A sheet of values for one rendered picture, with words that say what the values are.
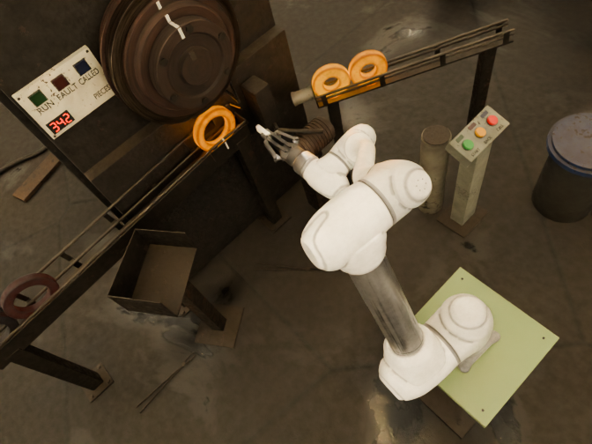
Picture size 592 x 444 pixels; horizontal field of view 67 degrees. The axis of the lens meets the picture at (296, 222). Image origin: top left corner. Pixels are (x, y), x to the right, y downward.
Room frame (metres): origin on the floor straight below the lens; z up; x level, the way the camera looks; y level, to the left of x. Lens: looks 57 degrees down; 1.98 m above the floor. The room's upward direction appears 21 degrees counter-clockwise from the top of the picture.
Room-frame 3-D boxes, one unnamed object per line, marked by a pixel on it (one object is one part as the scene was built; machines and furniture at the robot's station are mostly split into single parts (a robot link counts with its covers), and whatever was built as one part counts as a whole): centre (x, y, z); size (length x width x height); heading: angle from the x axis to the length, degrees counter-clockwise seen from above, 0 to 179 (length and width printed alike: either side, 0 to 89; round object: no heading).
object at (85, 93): (1.30, 0.52, 1.15); 0.26 x 0.02 x 0.18; 116
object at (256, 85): (1.47, -0.04, 0.68); 0.11 x 0.08 x 0.24; 26
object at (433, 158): (1.11, -0.66, 0.26); 0.12 x 0.12 x 0.52
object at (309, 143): (1.37, -0.19, 0.27); 0.22 x 0.13 x 0.53; 116
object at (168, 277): (0.89, 0.53, 0.36); 0.26 x 0.20 x 0.72; 151
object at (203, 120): (1.36, 0.17, 0.75); 0.18 x 0.03 x 0.18; 117
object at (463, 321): (0.37, -0.37, 0.54); 0.18 x 0.16 x 0.22; 108
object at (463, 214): (0.99, -0.77, 0.31); 0.24 x 0.16 x 0.62; 116
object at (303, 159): (1.04, -0.11, 0.72); 0.09 x 0.06 x 0.09; 116
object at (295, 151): (1.11, -0.08, 0.73); 0.09 x 0.08 x 0.07; 26
